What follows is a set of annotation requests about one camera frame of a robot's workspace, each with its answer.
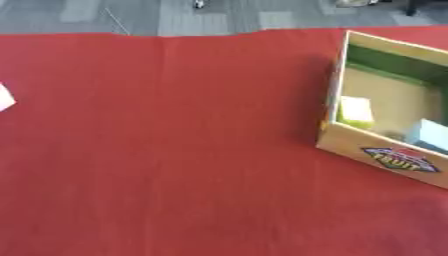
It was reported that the tan cardboard box green inside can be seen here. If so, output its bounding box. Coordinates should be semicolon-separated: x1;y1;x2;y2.
315;29;448;190

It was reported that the yellow-green block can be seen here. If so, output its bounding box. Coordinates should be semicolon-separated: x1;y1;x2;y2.
336;95;377;130

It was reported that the pale blue block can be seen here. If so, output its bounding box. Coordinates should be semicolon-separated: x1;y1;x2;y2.
406;118;448;154

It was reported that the pink block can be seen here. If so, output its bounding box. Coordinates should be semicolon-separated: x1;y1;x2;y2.
0;82;18;112

